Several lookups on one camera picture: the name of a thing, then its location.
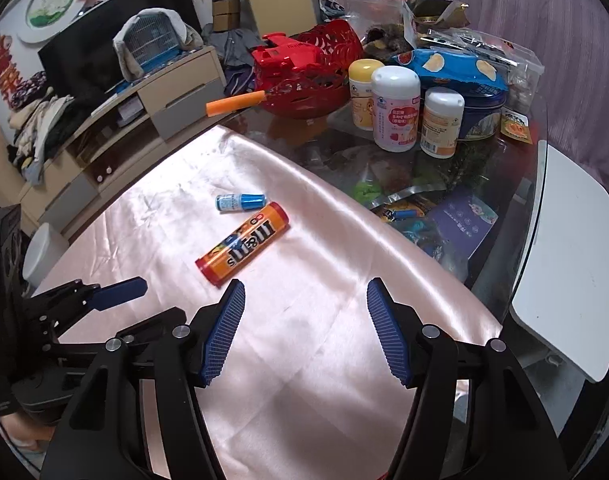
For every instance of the beige TV cabinet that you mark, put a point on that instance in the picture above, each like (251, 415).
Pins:
(127, 136)

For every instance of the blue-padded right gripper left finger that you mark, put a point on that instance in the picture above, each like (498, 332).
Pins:
(214, 328)

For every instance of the pink-label white canister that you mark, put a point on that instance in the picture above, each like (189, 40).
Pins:
(396, 92)

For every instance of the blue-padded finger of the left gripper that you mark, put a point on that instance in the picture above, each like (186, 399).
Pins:
(104, 298)

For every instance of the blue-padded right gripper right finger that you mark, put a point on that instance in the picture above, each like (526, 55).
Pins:
(398, 328)

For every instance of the orange-handled tool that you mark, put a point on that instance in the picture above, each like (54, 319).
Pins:
(233, 103)

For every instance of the black television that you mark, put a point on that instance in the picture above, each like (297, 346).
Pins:
(81, 59)

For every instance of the pile of clothes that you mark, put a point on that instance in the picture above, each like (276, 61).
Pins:
(36, 111)

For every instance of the yellow-lid canister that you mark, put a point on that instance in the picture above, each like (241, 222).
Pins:
(360, 83)

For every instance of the clear plastic container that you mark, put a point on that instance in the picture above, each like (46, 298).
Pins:
(520, 66)

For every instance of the round green wall picture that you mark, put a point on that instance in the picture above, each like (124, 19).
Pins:
(44, 19)

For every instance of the blue booklet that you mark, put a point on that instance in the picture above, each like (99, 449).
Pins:
(463, 220)

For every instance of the blue cookie tin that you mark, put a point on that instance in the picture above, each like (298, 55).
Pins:
(482, 114)

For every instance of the blue bird cage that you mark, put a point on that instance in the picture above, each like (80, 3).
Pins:
(152, 37)

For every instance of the red plastic basket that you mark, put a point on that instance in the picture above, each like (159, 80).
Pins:
(306, 76)

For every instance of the blue chip bag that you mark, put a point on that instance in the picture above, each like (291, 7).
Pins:
(433, 66)

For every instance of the purple curtain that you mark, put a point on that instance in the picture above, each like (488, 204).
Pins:
(571, 39)

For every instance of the small blue bottle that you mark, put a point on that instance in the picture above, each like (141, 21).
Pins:
(240, 202)

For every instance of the orange candy tube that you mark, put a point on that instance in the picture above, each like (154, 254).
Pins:
(243, 244)

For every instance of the pink satin cloth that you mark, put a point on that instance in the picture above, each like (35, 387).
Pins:
(305, 391)

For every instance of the white folding lap desk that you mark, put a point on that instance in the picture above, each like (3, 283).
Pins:
(562, 295)

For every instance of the orange-label white canister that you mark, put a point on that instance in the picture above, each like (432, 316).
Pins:
(441, 124)

